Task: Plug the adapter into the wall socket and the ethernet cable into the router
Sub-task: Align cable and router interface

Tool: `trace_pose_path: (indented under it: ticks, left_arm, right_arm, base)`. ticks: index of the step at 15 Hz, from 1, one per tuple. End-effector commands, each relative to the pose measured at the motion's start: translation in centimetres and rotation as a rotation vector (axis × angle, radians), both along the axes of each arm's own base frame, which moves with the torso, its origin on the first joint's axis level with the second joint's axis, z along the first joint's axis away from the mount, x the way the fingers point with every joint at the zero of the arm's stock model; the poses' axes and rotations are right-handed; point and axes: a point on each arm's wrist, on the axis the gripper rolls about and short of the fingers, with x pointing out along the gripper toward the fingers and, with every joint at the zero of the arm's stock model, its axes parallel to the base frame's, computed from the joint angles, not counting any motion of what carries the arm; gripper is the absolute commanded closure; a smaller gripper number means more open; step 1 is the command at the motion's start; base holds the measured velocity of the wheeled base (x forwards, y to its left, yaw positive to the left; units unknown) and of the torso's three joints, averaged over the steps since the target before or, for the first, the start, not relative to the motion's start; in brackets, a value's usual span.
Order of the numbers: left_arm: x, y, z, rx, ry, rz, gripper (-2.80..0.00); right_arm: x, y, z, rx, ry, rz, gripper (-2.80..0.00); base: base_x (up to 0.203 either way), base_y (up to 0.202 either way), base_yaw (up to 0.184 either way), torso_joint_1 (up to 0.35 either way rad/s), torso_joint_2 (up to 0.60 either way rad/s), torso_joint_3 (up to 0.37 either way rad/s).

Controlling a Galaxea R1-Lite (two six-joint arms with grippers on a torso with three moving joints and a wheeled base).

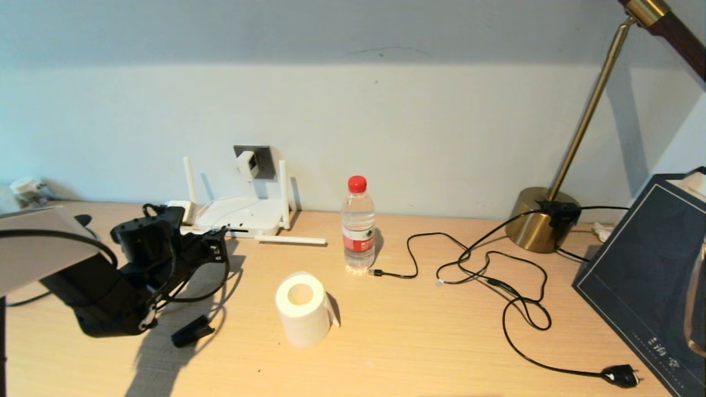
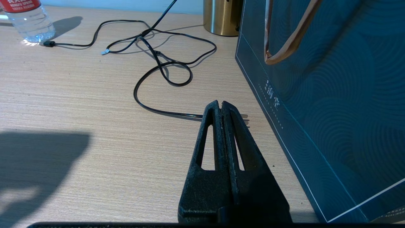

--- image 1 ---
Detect white power adapter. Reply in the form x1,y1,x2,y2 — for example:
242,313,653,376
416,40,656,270
236,151,260,183

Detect white router with antennas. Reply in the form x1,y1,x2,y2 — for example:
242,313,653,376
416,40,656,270
181,157,328,246

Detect black plastic clip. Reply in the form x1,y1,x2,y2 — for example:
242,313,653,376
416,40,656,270
171,314,216,348

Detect white toilet paper roll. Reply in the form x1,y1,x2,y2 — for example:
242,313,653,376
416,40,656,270
275,270,341,348

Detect water bottle red cap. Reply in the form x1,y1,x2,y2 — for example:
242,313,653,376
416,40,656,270
341,175,377,275

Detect brass desk lamp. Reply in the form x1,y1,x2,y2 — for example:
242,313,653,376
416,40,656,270
505,0,706,254

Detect black adapter on lamp base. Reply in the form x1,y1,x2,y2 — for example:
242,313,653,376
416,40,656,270
535,200,583,232

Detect dark blue gift bag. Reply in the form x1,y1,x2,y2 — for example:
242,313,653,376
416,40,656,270
572,167,706,397

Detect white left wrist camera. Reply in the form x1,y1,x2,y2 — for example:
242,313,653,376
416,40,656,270
167,200,196,226

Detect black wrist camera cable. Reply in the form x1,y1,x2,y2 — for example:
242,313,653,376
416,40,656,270
0,203,231,304

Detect grey wall socket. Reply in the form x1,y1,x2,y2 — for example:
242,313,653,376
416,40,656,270
233,145,278,180

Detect black lamp power cable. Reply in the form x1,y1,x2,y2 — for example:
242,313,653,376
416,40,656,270
436,234,645,389

